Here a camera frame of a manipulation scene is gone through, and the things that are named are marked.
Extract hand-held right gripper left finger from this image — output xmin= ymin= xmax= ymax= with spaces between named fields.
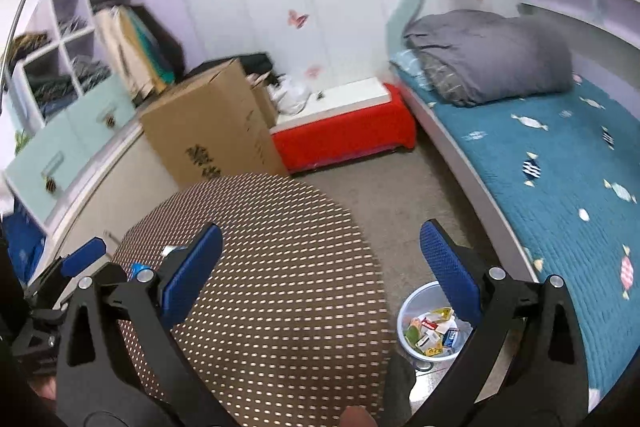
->
xmin=55 ymin=223 xmax=238 ymax=427

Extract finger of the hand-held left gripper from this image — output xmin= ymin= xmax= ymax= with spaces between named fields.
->
xmin=24 ymin=238 xmax=108 ymax=310

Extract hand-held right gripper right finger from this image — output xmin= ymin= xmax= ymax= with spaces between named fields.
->
xmin=402 ymin=220 xmax=590 ymax=427

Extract blue plastic bin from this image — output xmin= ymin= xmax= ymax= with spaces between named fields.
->
xmin=398 ymin=282 xmax=476 ymax=362

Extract person's right hand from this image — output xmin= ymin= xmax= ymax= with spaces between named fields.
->
xmin=341 ymin=407 xmax=377 ymax=427

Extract blue bag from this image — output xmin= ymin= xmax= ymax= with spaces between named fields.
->
xmin=0 ymin=199 xmax=46 ymax=283

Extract polka dot round table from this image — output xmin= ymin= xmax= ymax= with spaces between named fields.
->
xmin=111 ymin=173 xmax=396 ymax=427

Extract white low cabinet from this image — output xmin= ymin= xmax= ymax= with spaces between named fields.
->
xmin=47 ymin=117 xmax=181 ymax=258

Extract teal drawer unit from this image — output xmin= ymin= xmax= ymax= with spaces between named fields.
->
xmin=4 ymin=74 xmax=138 ymax=228

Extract teal candy-print mattress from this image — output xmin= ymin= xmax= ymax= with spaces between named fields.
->
xmin=400 ymin=72 xmax=640 ymax=400

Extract teal bunk bed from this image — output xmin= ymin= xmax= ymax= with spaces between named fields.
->
xmin=387 ymin=0 xmax=640 ymax=408

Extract large cardboard box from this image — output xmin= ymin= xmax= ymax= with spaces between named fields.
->
xmin=139 ymin=58 xmax=290 ymax=188

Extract dark folded clothes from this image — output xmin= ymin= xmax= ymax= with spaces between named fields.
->
xmin=27 ymin=74 xmax=78 ymax=118

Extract red bench with white top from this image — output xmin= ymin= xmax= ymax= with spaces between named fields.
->
xmin=270 ymin=77 xmax=418 ymax=172

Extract grey folded jeans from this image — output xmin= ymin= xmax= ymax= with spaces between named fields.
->
xmin=70 ymin=54 xmax=111 ymax=90

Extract small cardboard box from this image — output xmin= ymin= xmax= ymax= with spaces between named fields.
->
xmin=247 ymin=74 xmax=278 ymax=130

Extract white plastic bag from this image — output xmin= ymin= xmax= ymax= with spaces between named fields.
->
xmin=267 ymin=77 xmax=311 ymax=115

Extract cream hanging jacket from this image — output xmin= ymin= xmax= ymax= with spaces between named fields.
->
xmin=95 ymin=6 xmax=161 ymax=100

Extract blue checked pillow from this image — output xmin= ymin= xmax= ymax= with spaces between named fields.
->
xmin=389 ymin=49 xmax=433 ymax=90

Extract brown folded clothes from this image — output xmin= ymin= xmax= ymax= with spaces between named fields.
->
xmin=10 ymin=32 xmax=51 ymax=55

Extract white stair shelf unit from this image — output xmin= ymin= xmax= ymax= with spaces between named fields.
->
xmin=10 ymin=0 xmax=138 ymax=132

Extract green hanging jacket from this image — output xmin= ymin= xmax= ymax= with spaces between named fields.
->
xmin=132 ymin=7 xmax=176 ymax=82

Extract black bag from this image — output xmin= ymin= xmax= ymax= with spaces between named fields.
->
xmin=187 ymin=52 xmax=276 ymax=88

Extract grey duvet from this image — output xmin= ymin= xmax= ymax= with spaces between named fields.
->
xmin=402 ymin=10 xmax=573 ymax=108

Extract black hanging coat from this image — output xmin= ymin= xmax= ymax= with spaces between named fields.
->
xmin=135 ymin=4 xmax=187 ymax=78

